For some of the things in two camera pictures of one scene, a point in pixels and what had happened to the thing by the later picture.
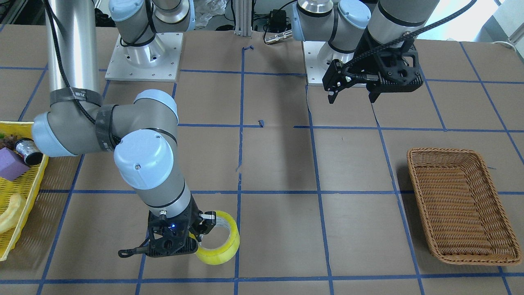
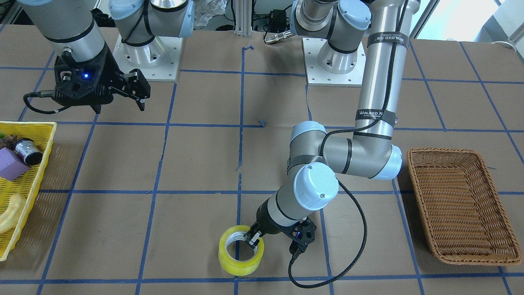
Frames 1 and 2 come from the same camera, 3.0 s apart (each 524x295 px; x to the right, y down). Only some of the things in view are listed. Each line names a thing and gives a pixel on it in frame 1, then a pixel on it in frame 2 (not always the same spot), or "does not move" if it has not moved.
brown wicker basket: (464, 218) does not move
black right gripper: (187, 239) -> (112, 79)
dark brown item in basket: (9, 141) does not move
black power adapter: (277, 21) does not move
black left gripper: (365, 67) -> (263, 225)
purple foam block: (12, 165) does not move
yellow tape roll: (223, 254) -> (234, 267)
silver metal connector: (278, 37) does not move
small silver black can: (27, 148) does not move
